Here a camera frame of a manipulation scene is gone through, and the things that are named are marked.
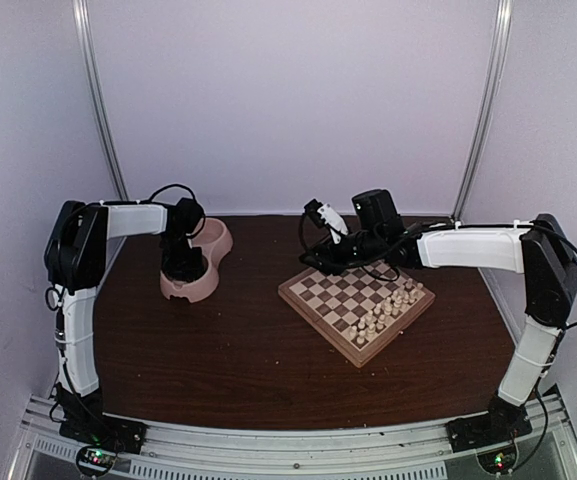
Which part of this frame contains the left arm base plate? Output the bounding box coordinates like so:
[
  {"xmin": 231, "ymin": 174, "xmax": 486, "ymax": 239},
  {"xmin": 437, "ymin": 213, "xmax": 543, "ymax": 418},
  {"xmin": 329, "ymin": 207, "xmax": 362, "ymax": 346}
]
[{"xmin": 59, "ymin": 416, "xmax": 147, "ymax": 454}]

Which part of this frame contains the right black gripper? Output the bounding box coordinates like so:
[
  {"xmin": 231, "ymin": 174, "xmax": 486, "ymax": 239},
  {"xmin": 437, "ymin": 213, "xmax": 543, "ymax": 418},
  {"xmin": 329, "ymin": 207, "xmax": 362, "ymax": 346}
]
[{"xmin": 299, "ymin": 229, "xmax": 384, "ymax": 276}]

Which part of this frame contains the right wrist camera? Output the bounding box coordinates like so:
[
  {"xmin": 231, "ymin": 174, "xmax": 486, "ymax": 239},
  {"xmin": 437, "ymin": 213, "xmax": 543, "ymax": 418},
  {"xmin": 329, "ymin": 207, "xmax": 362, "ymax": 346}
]
[{"xmin": 304, "ymin": 199, "xmax": 349, "ymax": 245}]

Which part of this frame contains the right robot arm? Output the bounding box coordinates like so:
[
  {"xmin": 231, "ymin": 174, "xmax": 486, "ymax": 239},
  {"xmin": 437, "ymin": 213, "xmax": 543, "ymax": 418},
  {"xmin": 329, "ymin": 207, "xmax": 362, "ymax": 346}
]
[{"xmin": 300, "ymin": 189, "xmax": 577, "ymax": 442}]

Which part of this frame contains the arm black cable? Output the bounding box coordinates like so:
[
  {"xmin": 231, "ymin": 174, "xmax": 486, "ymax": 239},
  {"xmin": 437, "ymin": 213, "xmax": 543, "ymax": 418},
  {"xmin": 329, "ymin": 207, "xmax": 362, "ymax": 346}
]
[
  {"xmin": 297, "ymin": 214, "xmax": 324, "ymax": 266},
  {"xmin": 147, "ymin": 183, "xmax": 197, "ymax": 206}
]

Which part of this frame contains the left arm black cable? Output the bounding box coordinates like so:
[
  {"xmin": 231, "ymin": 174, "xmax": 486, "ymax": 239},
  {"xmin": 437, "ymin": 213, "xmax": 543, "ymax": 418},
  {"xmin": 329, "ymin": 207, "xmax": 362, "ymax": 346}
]
[{"xmin": 147, "ymin": 183, "xmax": 197, "ymax": 206}]

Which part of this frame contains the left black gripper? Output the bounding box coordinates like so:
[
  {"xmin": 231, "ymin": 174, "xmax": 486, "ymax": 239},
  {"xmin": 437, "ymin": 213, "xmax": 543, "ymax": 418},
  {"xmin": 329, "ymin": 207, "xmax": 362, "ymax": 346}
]
[{"xmin": 161, "ymin": 234, "xmax": 202, "ymax": 280}]

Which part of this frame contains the wooden chess board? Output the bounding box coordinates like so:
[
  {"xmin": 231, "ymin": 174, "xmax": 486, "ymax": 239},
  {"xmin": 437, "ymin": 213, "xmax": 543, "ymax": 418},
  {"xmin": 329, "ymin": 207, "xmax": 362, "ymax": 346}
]
[{"xmin": 278, "ymin": 262, "xmax": 435, "ymax": 368}]

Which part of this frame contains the aluminium frame post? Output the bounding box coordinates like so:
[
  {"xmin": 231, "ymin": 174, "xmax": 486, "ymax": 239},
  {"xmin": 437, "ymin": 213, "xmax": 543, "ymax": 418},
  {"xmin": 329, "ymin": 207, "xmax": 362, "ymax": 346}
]
[
  {"xmin": 451, "ymin": 0, "xmax": 514, "ymax": 220},
  {"xmin": 72, "ymin": 0, "xmax": 130, "ymax": 200}
]

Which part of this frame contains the left circuit board with LEDs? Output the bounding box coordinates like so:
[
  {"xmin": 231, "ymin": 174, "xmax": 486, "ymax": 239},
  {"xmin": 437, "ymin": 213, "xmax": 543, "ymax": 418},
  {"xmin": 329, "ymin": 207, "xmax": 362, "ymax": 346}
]
[{"xmin": 75, "ymin": 446, "xmax": 117, "ymax": 472}]

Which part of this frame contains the right circuit board with LEDs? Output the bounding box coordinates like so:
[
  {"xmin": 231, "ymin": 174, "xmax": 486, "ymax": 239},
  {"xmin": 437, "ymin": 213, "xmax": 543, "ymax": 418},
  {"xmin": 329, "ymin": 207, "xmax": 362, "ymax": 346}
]
[{"xmin": 477, "ymin": 446, "xmax": 518, "ymax": 475}]

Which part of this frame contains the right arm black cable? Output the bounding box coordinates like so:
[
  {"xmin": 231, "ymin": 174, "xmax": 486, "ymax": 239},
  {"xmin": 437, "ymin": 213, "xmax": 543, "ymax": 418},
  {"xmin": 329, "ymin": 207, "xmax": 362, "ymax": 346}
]
[{"xmin": 297, "ymin": 214, "xmax": 324, "ymax": 266}]

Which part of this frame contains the right aluminium frame post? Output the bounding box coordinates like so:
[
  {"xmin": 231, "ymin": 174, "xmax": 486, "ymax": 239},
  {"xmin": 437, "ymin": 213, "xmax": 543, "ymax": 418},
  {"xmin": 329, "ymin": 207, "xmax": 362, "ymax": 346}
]
[{"xmin": 451, "ymin": 0, "xmax": 514, "ymax": 220}]

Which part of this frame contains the circuit board with leds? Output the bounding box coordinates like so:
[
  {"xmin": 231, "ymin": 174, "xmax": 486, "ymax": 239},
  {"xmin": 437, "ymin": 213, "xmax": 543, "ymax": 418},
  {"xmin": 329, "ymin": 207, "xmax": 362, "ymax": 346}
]
[
  {"xmin": 75, "ymin": 446, "xmax": 117, "ymax": 472},
  {"xmin": 477, "ymin": 446, "xmax": 518, "ymax": 475}
]

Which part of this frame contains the left aluminium frame post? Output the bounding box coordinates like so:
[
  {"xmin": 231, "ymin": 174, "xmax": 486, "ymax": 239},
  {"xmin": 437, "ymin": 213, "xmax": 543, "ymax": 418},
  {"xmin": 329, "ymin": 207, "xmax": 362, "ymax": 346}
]
[{"xmin": 72, "ymin": 0, "xmax": 130, "ymax": 200}]

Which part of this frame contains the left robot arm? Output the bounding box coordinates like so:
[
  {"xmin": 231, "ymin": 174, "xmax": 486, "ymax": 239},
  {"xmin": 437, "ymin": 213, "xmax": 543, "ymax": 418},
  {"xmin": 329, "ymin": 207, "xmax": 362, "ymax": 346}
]
[{"xmin": 44, "ymin": 196, "xmax": 209, "ymax": 444}]

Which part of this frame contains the front aluminium rail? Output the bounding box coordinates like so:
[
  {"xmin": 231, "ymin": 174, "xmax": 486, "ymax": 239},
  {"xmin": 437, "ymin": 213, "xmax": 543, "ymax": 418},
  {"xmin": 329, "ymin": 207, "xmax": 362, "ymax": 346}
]
[{"xmin": 0, "ymin": 402, "xmax": 577, "ymax": 479}]

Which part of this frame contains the white chess pieces group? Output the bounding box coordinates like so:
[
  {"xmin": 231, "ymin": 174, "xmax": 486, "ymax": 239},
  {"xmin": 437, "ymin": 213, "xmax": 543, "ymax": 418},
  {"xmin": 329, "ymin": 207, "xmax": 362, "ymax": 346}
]
[{"xmin": 349, "ymin": 278, "xmax": 426, "ymax": 348}]

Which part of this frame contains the pink double pet bowl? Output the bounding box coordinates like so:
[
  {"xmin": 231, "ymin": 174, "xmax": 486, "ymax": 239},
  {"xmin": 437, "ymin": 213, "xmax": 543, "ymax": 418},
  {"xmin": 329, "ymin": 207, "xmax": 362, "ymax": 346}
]
[{"xmin": 160, "ymin": 218, "xmax": 233, "ymax": 303}]

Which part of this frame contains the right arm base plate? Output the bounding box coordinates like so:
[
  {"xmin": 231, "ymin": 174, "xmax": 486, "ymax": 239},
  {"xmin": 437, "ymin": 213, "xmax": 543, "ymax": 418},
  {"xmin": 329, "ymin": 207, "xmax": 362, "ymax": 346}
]
[{"xmin": 446, "ymin": 414, "xmax": 533, "ymax": 453}]

